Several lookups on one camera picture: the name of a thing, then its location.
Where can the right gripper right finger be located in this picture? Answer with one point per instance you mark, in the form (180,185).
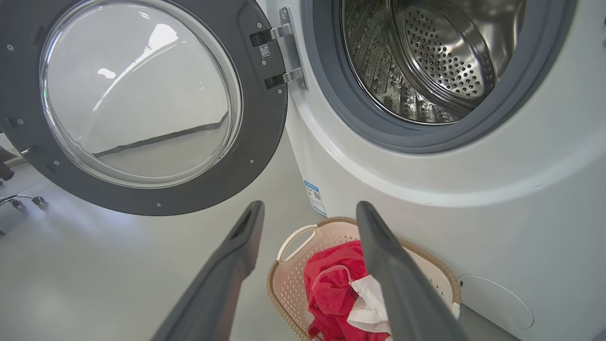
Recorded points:
(402,293)

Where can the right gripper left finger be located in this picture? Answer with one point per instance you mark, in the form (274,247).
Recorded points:
(222,289)

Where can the red and white clothing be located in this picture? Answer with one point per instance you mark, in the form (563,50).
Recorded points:
(331,289)

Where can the round black glass washer door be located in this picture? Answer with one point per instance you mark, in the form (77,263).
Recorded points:
(255,123)

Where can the cream laundry basket brown rim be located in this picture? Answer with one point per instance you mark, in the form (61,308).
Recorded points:
(291,284)

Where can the white front-load washing machine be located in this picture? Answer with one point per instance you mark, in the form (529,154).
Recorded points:
(521,213)

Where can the grey rubber door gasket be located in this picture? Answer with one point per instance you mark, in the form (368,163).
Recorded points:
(331,71)

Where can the perforated steel washer drum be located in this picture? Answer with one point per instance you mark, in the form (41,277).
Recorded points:
(440,52)

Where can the metal door hinge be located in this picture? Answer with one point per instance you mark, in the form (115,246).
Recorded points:
(291,52)

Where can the round white filter cover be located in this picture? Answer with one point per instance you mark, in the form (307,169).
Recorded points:
(497,303)

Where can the blue white energy label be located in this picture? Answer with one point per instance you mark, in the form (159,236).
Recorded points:
(315,198)

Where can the small QR code sticker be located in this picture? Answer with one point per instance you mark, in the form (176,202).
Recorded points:
(265,51)

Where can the office chair base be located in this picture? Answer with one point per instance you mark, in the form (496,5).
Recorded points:
(4,173)

